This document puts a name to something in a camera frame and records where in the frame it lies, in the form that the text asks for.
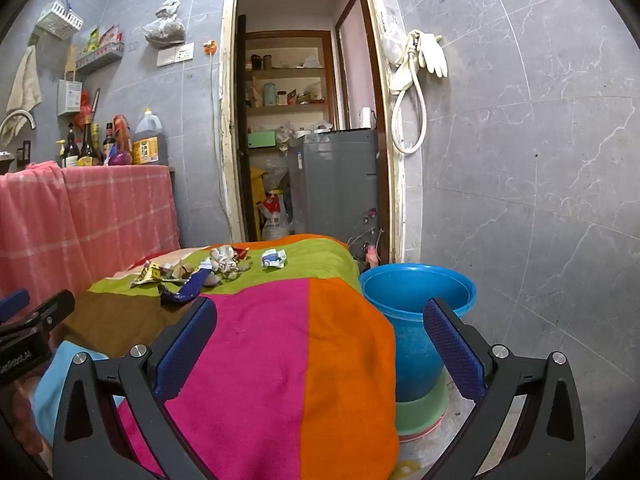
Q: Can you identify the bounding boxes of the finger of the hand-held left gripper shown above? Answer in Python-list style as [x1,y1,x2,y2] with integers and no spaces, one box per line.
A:
[0,290,76,342]
[0,288,30,325]

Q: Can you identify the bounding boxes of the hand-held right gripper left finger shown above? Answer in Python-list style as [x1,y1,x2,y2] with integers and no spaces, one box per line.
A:
[52,296,219,480]

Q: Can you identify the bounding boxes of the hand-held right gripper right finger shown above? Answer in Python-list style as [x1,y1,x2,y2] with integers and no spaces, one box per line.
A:
[422,297,587,480]

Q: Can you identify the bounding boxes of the blue plastic bucket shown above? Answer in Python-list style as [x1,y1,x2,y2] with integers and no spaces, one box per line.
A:
[358,263,477,403]

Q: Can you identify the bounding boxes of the purple foil wrapper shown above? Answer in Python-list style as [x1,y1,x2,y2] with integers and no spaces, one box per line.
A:
[159,280,203,307]

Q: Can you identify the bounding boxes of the yellow red wrapper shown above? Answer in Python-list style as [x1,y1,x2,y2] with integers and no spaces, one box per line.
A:
[131,262,173,288]

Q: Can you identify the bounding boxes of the white paper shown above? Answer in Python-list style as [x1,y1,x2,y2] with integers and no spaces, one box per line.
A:
[209,245,251,275]

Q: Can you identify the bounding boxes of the person's left hand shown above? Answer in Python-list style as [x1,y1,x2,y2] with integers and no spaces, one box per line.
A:
[0,376,45,456]

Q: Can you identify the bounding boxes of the light blue clothing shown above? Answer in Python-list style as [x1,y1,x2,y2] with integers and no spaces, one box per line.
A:
[32,341,126,448]

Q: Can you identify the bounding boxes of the green plastic basin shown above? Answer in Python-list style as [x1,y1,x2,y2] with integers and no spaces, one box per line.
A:
[395,367,449,436]

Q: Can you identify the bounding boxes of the pink plastic basin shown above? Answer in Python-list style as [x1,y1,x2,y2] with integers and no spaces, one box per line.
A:
[398,410,447,443]

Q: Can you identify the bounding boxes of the pink checked cloth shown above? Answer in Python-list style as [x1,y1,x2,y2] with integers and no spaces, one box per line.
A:
[0,161,182,306]

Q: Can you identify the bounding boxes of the multicoloured striped blanket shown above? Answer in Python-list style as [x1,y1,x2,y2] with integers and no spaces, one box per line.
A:
[50,233,401,480]

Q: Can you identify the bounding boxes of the dry twigs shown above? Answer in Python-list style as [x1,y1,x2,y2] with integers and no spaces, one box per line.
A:
[347,222,386,256]

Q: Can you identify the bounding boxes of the white red rice sack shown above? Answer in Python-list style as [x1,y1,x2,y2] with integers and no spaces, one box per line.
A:
[261,192,292,242]

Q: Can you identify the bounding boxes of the dark glass bottle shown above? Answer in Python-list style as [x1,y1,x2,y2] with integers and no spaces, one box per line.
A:
[101,122,118,163]
[60,125,81,168]
[77,115,101,167]

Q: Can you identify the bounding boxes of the yellow bag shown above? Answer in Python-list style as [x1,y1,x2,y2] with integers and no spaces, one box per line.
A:
[250,167,268,241]

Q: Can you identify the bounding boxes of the chrome faucet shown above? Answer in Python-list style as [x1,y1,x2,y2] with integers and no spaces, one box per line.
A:
[0,109,37,136]

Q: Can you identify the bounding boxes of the orange red bottle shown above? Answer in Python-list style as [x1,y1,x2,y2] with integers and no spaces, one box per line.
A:
[112,114,133,156]

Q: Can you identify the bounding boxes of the large dark oil jug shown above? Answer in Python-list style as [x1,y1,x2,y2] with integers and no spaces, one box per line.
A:
[131,108,169,166]

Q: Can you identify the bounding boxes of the red plastic bag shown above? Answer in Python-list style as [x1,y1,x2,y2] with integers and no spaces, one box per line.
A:
[75,92,96,131]

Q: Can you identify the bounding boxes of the grey washing machine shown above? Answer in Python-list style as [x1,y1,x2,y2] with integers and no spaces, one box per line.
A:
[287,128,379,248]

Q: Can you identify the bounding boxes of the white utensil holder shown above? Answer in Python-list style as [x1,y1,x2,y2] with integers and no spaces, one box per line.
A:
[56,79,83,116]

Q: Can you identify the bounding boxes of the beige towel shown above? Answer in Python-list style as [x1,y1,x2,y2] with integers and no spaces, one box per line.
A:
[0,45,42,146]

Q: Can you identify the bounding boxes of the cream rubber glove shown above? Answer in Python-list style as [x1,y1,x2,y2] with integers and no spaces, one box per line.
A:
[415,31,449,79]
[389,35,421,95]

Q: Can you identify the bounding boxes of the white plastic basket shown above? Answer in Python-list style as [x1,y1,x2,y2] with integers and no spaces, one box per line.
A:
[36,0,84,40]

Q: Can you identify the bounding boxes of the wooden shelf unit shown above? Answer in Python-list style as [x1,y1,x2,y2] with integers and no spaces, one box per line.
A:
[245,30,337,133]

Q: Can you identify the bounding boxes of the pink panelled door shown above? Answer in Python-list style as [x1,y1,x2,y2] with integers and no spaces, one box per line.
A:
[334,0,388,133]

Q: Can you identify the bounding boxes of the clear filled plastic bag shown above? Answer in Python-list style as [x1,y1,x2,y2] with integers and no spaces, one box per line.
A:
[143,0,187,49]

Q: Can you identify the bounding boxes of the white plastic bag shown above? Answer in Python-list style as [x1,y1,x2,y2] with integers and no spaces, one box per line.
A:
[382,17,408,66]

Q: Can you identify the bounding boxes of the white cable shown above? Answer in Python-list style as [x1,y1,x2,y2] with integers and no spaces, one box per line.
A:
[211,54,232,241]

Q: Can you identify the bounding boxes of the white hose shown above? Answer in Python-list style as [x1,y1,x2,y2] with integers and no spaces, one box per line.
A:
[391,55,429,155]

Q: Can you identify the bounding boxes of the cream door frame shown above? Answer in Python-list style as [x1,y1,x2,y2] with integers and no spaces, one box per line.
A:
[220,0,408,266]

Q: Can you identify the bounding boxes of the grey wall rack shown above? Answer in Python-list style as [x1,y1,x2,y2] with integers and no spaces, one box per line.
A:
[75,44,125,76]

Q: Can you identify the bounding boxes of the white wall socket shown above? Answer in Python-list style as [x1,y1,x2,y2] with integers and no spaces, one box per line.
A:
[156,43,195,68]

